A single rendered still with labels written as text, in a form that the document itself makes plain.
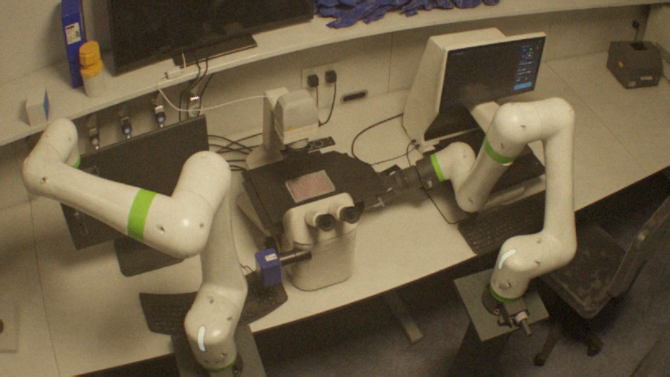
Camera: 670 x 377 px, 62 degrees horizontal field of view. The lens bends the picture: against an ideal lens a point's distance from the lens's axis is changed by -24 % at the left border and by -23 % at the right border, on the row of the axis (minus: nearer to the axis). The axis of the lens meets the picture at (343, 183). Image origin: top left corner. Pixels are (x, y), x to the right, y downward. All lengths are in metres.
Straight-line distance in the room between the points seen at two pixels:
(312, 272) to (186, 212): 0.74
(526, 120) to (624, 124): 1.37
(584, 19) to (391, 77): 1.16
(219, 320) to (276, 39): 0.97
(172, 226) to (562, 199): 1.11
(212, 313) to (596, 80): 2.29
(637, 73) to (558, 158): 1.56
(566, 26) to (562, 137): 1.46
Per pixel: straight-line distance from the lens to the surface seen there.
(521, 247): 1.96
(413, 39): 2.76
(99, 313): 2.19
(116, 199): 1.47
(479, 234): 2.34
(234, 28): 2.23
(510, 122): 1.81
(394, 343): 2.95
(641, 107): 3.33
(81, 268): 2.33
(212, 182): 1.51
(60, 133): 1.63
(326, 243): 2.00
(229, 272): 1.76
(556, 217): 2.00
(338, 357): 2.90
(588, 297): 2.67
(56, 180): 1.54
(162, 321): 2.11
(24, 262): 2.44
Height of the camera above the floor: 2.49
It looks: 45 degrees down
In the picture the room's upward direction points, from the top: 3 degrees clockwise
